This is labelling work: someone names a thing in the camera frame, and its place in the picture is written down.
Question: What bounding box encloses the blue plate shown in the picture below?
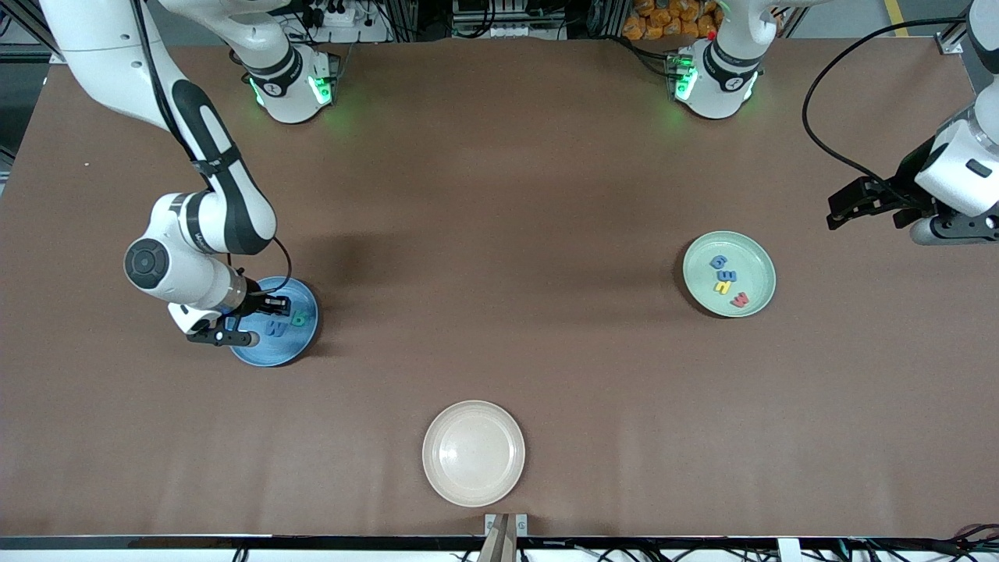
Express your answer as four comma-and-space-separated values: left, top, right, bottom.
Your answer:
229, 276, 319, 368

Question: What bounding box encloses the green plate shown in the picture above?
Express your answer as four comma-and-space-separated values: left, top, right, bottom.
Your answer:
682, 230, 777, 318

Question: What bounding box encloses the beige plate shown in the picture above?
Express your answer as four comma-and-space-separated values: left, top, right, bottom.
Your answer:
422, 400, 526, 508

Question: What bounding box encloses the brown table mat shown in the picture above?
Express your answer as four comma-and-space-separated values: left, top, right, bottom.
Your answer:
0, 39, 999, 539

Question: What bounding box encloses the orange packet pile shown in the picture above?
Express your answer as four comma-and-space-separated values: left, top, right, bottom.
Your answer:
622, 0, 719, 41

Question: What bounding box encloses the white power strip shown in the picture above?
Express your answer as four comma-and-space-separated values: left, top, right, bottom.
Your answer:
300, 0, 391, 44

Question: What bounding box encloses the aluminium frame profile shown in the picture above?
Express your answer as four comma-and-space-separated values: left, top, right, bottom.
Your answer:
0, 0, 67, 65
933, 0, 999, 55

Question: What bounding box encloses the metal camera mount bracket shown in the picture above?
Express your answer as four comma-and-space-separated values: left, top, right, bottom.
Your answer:
484, 513, 529, 562

